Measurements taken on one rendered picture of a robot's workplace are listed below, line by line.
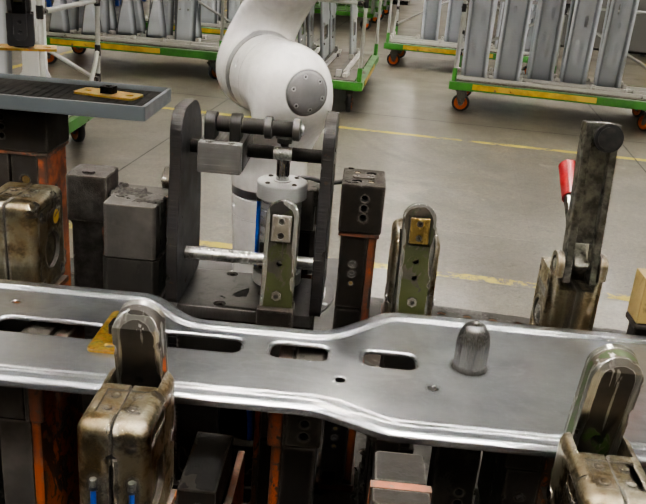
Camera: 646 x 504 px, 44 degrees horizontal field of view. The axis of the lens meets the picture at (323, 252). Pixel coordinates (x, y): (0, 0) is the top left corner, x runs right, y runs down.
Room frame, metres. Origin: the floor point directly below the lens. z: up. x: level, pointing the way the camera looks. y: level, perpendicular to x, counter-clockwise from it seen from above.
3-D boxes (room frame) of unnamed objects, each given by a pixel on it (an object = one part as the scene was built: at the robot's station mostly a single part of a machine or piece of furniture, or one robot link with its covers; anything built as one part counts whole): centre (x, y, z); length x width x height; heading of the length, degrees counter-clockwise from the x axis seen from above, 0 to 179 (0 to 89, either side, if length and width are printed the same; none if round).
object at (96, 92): (1.04, 0.30, 1.17); 0.08 x 0.04 x 0.01; 77
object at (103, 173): (0.91, 0.28, 0.90); 0.05 x 0.05 x 0.40; 88
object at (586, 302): (0.84, -0.28, 0.88); 0.07 x 0.06 x 0.35; 178
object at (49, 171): (1.04, 0.41, 0.92); 0.10 x 0.08 x 0.45; 88
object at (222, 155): (0.90, 0.08, 0.94); 0.18 x 0.13 x 0.49; 88
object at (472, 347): (0.68, -0.15, 1.02); 0.03 x 0.03 x 0.07
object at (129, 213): (0.89, 0.22, 0.89); 0.13 x 0.11 x 0.38; 178
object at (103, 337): (0.69, 0.19, 1.01); 0.08 x 0.04 x 0.01; 178
